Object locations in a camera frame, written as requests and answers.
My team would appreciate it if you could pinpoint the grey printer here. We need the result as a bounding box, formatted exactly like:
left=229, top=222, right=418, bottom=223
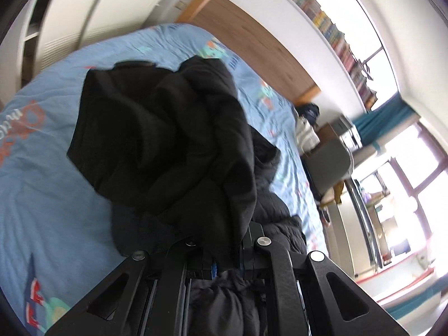
left=328, top=115, right=363, bottom=150

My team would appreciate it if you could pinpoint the dark backpack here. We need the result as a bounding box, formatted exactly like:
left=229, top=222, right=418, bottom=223
left=297, top=103, right=321, bottom=127

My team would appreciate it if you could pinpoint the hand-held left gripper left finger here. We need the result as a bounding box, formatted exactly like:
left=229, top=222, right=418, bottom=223
left=45, top=236, right=218, bottom=336

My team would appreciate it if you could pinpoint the wooden headboard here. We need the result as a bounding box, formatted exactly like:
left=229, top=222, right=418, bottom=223
left=175, top=0, right=321, bottom=106

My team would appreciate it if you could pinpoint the white desk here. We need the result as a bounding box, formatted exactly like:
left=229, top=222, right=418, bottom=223
left=329, top=178, right=384, bottom=281

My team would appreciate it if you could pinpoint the white wardrobe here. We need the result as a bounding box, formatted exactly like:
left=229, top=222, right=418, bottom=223
left=21, top=0, right=208, bottom=88

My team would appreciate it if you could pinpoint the grey chair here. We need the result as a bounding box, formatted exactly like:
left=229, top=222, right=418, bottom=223
left=303, top=136, right=355, bottom=204

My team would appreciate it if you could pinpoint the blue printed bedspread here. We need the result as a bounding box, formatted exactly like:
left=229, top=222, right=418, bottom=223
left=0, top=23, right=330, bottom=336

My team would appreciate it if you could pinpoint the white cloth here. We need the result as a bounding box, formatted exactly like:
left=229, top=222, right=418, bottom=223
left=296, top=115, right=321, bottom=154

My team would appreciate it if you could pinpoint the teal curtain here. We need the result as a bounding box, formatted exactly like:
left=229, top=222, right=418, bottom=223
left=352, top=99, right=416, bottom=152

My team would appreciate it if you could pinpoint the black puffer jacket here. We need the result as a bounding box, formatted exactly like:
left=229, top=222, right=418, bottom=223
left=66, top=56, right=309, bottom=336

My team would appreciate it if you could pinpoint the row of books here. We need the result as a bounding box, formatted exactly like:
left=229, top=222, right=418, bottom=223
left=262, top=0, right=378, bottom=110

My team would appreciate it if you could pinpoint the yellow cloth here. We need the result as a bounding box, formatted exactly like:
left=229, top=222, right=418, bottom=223
left=332, top=181, right=346, bottom=204

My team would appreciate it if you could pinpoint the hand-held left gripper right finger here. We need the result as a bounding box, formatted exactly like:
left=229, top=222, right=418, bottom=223
left=240, top=223, right=410, bottom=336

